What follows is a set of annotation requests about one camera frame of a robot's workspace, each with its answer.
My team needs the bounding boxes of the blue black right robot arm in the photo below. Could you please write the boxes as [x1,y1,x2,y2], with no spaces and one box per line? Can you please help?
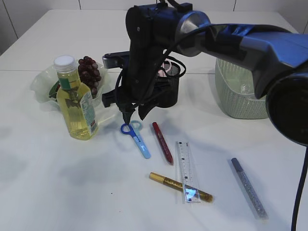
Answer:
[102,0,308,146]

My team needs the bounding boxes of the red glitter pen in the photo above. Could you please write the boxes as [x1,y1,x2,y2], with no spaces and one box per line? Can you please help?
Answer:
[152,122,173,165]

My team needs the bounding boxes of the gold glitter pen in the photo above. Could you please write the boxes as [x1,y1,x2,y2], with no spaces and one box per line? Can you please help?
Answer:
[149,172,214,203]

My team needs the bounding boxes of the clear plastic ruler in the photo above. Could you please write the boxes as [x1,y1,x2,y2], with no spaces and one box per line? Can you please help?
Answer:
[176,141,201,204]

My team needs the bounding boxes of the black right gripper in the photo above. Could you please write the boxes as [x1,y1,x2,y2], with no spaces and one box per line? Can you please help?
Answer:
[102,51,168,120]

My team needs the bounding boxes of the silver glitter pen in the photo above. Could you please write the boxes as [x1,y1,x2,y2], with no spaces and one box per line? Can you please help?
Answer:
[231,158,269,219]

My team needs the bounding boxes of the translucent green wavy plate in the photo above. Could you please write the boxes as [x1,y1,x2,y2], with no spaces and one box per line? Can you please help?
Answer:
[30,63,110,112]

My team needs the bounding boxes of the clear bubble plastic sheet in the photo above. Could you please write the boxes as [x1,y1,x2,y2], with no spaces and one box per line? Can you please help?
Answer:
[240,83,253,95]

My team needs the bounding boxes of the pink scissors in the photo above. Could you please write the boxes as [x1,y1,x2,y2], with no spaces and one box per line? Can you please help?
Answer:
[158,59,177,77]

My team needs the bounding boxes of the yellow oil bottle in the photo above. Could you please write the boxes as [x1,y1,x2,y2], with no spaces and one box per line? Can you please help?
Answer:
[53,55,98,141]

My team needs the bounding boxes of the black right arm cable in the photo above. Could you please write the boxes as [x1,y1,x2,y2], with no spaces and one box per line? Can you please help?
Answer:
[290,144,308,231]

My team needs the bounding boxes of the blue scissors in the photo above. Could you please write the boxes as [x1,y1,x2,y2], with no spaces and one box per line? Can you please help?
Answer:
[120,120,151,159]

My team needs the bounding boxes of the purple grape bunch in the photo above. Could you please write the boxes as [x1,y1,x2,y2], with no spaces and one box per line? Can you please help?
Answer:
[48,55,102,99]

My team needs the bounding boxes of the black mesh pen holder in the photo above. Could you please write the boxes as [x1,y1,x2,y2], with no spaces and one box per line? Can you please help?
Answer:
[156,63,180,108]

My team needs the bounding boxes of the green plastic basket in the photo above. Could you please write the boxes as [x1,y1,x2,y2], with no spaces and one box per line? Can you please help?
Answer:
[215,58,268,119]

